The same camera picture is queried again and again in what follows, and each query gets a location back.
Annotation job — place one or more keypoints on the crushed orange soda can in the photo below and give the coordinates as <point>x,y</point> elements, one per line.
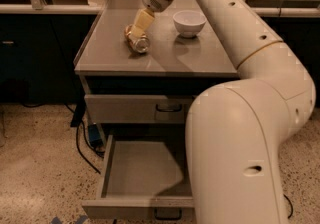
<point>140,44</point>

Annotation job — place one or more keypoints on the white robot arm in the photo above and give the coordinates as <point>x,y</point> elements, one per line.
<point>234,130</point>

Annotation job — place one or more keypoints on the grey metal drawer cabinet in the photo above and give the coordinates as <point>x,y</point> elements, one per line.
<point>105,53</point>

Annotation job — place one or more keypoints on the closed upper grey drawer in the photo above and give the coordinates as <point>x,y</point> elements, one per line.
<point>134,109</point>

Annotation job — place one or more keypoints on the open middle grey drawer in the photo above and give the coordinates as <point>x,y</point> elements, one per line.
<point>143,178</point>

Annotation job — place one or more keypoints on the white ceramic bowl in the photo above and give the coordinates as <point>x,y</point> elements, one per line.
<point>189,23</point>

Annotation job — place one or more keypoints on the blue power adapter box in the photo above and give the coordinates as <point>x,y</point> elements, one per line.
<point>94,136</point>

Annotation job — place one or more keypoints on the black counter with white rail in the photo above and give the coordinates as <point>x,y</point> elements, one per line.
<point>36,63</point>

